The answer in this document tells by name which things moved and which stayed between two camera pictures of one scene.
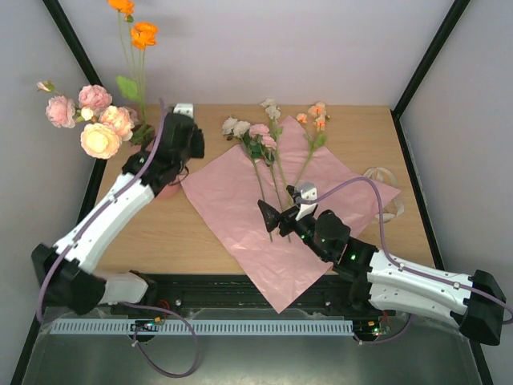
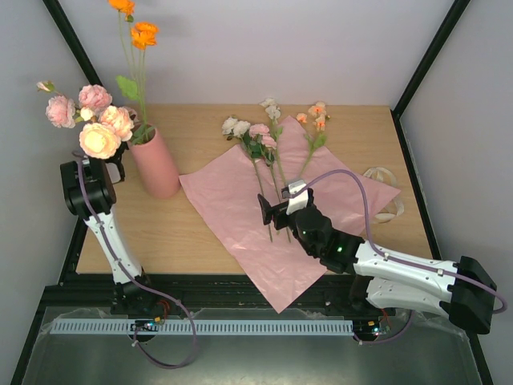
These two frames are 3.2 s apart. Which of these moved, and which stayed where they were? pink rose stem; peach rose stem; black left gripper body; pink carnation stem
Moved: black left gripper body
Stayed: pink rose stem; pink carnation stem; peach rose stem
